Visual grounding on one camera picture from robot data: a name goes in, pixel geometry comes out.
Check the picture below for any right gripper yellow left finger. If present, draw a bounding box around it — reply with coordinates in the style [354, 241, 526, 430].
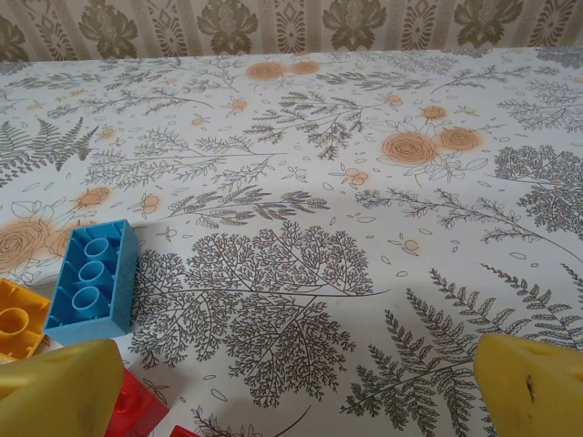
[0, 339, 125, 437]

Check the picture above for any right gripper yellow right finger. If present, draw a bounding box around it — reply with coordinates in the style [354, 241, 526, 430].
[475, 332, 583, 437]

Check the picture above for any yellow lego brick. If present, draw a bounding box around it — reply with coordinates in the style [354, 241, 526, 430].
[0, 278, 52, 363]

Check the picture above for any blue eight-stud lego brick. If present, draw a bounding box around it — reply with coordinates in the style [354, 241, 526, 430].
[45, 218, 140, 346]

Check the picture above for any floral patterned tablecloth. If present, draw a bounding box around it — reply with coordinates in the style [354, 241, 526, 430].
[0, 45, 583, 437]

